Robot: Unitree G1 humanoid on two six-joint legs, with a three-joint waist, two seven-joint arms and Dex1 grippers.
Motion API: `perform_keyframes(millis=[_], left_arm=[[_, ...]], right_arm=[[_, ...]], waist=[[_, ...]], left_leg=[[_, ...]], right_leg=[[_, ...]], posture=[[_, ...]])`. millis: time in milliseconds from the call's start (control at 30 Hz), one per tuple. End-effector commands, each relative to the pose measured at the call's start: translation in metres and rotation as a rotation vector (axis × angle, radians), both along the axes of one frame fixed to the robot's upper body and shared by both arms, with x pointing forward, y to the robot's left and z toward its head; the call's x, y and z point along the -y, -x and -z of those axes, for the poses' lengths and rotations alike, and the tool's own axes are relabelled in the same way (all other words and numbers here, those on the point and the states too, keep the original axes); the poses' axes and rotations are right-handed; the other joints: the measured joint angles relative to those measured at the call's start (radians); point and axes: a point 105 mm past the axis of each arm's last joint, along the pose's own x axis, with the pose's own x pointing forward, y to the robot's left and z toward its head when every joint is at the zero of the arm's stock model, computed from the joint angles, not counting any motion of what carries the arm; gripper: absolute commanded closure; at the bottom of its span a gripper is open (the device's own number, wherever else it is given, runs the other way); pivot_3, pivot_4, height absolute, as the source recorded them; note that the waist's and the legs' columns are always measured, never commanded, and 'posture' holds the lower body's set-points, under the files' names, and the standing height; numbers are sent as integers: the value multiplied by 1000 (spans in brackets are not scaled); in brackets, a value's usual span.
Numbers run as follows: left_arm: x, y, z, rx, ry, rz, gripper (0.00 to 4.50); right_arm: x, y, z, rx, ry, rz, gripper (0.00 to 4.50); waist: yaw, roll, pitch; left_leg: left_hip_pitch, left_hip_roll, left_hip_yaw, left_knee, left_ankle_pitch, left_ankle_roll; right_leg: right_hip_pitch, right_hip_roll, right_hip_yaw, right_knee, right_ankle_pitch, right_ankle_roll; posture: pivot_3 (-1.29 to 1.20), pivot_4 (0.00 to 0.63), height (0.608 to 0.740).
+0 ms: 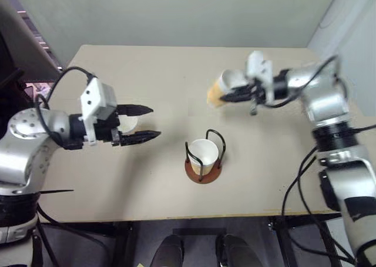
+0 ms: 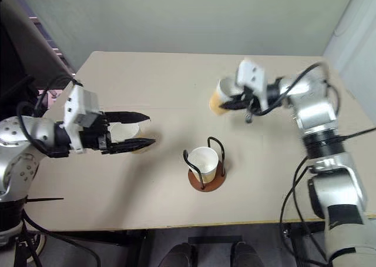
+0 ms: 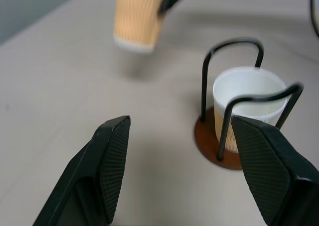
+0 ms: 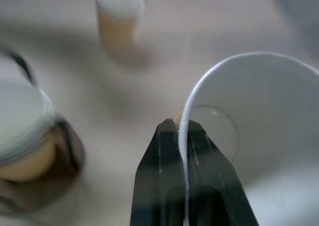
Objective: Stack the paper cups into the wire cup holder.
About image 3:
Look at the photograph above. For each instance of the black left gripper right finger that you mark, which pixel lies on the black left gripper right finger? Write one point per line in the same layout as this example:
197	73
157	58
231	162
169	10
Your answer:
271	171

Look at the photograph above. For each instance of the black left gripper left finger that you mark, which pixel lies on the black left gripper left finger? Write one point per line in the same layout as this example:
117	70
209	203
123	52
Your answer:
99	166

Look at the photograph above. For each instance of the orange ribbed paper cup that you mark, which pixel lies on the orange ribbed paper cup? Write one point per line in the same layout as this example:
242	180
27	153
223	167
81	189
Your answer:
135	19

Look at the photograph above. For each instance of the white paper cup in holder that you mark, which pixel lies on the white paper cup in holder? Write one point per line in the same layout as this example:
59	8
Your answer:
249	91

